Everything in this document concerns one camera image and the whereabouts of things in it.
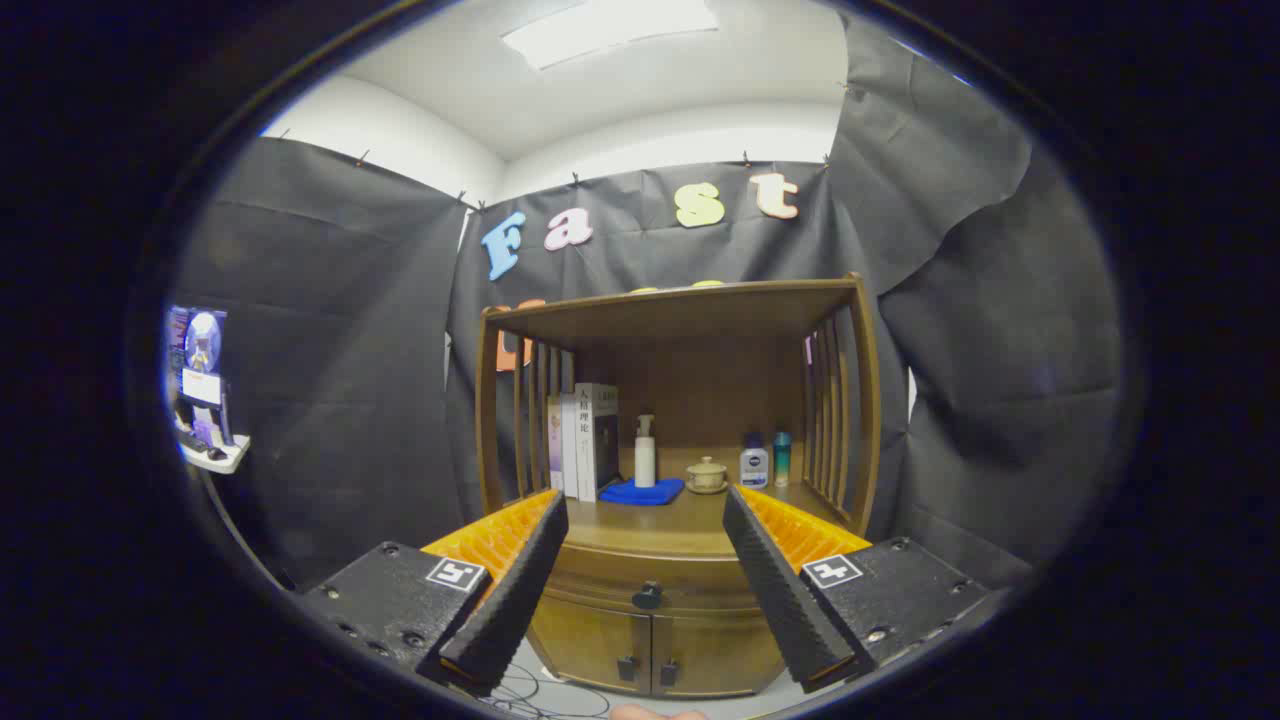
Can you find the ceiling light panel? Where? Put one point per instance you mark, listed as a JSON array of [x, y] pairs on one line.
[[600, 30]]

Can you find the wooden countertop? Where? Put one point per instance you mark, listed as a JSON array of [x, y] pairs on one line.
[[660, 525]]

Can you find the wooden cabinet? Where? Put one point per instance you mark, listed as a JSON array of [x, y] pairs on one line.
[[700, 370]]

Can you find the white pump bottle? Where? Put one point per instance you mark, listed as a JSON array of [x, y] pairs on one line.
[[645, 460]]

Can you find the blue folded cloth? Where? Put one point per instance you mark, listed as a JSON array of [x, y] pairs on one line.
[[640, 493]]

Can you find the thick book with dark cover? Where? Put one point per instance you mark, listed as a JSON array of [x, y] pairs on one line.
[[590, 440]]

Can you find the teal slim bottle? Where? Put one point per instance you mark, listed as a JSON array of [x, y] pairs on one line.
[[781, 460]]

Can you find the computer monitor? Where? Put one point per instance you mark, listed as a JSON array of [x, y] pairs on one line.
[[200, 350]]

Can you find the purple spine book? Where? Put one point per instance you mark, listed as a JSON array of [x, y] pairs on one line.
[[554, 450]]

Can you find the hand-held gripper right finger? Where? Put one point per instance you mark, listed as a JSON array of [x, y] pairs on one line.
[[780, 590]]

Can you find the beige lidded teacup with saucer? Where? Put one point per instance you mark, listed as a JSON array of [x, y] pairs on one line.
[[706, 476]]

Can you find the thin white book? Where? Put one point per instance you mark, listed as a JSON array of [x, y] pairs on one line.
[[569, 450]]

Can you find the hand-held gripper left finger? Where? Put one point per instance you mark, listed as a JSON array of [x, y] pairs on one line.
[[515, 590]]

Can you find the white side desk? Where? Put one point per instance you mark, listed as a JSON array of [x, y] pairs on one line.
[[225, 458]]

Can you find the white bottle with blue cap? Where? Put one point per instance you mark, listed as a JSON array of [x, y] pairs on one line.
[[753, 465]]

